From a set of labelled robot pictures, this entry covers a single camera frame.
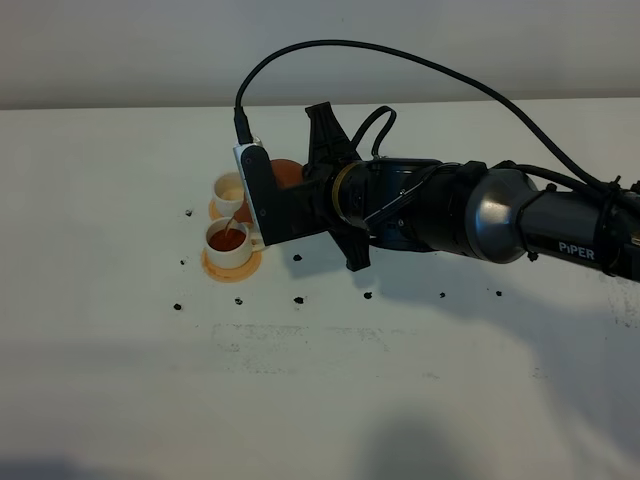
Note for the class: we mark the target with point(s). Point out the rear orange coaster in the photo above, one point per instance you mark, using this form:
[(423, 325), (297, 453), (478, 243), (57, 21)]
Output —
[(215, 212)]

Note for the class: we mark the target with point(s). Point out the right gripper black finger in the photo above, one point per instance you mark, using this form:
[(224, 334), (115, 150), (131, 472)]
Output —
[(353, 242), (330, 149)]

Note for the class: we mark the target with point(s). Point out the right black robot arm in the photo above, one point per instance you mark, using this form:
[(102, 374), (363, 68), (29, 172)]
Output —
[(495, 214)]

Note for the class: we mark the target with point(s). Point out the front white teacup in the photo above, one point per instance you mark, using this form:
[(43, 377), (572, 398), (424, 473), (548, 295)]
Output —
[(230, 243)]

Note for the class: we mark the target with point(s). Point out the brown clay teapot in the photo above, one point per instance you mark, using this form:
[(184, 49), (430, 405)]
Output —
[(288, 173)]

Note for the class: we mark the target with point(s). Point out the front orange coaster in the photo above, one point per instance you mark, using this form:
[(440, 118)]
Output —
[(234, 275)]

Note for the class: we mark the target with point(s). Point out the white teacup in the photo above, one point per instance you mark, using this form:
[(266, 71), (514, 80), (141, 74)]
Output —
[(230, 243), (228, 193)]

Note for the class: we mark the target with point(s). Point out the rear white teacup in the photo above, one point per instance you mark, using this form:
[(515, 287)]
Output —
[(228, 193)]

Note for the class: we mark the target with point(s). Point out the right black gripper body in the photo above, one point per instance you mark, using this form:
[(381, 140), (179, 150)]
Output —
[(337, 196)]

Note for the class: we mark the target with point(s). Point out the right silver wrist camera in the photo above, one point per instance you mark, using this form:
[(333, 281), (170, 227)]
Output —
[(282, 214)]

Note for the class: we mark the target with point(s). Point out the orange coaster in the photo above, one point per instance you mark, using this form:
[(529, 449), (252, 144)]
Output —
[(234, 275), (215, 212)]

